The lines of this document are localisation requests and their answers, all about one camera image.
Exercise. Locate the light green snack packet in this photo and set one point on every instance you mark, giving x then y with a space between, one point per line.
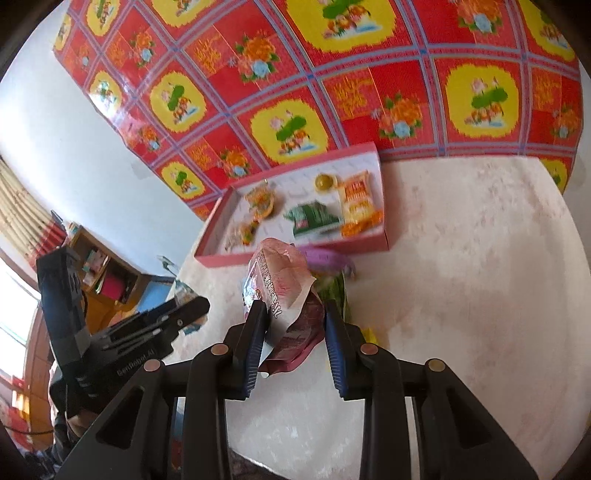
333 287

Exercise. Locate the pink shallow cardboard box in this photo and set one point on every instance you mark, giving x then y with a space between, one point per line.
299 203

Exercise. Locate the blue-topped clear jelly pack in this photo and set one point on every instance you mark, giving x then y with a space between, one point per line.
183 294

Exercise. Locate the operator hand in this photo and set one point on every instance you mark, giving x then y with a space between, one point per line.
67 431

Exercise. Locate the red floral wall covering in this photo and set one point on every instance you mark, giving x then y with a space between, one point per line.
206 93

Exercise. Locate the clear pastel candy pack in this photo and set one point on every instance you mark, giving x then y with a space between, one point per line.
242 233

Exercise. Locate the pink drink pouch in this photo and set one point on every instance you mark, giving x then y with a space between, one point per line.
280 277

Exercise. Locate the dark green snack packet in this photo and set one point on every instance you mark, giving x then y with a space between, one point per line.
312 218

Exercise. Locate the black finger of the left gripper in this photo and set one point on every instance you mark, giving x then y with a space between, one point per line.
164 321

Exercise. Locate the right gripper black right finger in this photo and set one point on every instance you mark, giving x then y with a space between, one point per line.
457 436

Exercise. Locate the round orange jelly cup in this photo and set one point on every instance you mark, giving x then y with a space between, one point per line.
261 201

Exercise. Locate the purple mint tin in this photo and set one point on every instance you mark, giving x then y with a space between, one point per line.
325 261

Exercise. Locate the wooden bookshelf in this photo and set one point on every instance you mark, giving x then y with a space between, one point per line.
113 289

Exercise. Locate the orange cracker packet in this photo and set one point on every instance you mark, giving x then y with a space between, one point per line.
359 210

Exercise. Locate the wall socket with cable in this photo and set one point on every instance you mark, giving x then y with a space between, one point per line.
168 265

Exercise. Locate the blue foam floor mat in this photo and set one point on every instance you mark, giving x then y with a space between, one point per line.
155 292

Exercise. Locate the beige window curtain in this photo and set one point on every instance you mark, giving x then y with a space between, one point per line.
31 229

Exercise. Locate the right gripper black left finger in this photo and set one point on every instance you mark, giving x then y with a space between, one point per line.
132 437

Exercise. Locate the yellow-green egg yolk pastry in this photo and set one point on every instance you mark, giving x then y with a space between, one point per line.
325 182

